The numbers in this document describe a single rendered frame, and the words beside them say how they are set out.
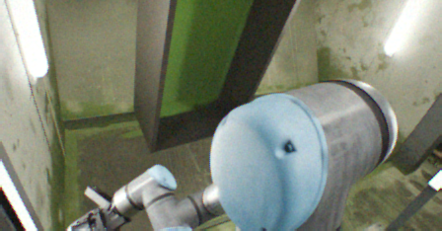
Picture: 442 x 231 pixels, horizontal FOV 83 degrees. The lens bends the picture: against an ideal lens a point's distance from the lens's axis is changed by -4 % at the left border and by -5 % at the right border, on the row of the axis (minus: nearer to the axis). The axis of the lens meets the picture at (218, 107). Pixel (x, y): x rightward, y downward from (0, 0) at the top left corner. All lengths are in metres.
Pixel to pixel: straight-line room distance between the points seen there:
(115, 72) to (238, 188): 2.12
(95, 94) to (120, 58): 0.36
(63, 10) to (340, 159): 2.30
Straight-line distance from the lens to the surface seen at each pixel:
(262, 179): 0.21
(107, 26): 2.36
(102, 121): 2.34
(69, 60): 2.32
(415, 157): 2.83
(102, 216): 0.89
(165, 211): 0.75
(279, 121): 0.20
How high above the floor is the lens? 1.58
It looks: 35 degrees down
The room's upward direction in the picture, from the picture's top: 11 degrees clockwise
